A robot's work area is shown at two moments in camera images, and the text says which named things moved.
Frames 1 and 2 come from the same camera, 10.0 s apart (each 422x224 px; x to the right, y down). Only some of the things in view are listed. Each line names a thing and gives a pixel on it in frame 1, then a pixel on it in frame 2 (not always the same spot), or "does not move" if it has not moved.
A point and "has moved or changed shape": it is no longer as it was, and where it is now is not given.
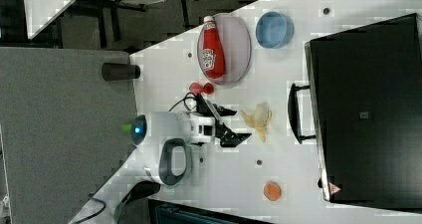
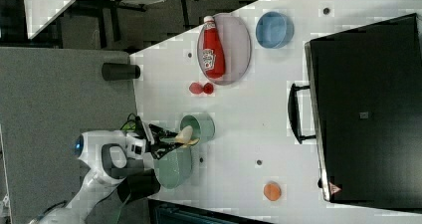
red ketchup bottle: (212, 53) does not move
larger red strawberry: (196, 88) does not move
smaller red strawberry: (208, 88) does not move
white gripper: (204, 129) to (136, 145)
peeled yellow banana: (259, 118) has moved or changed shape
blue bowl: (275, 30) does not move
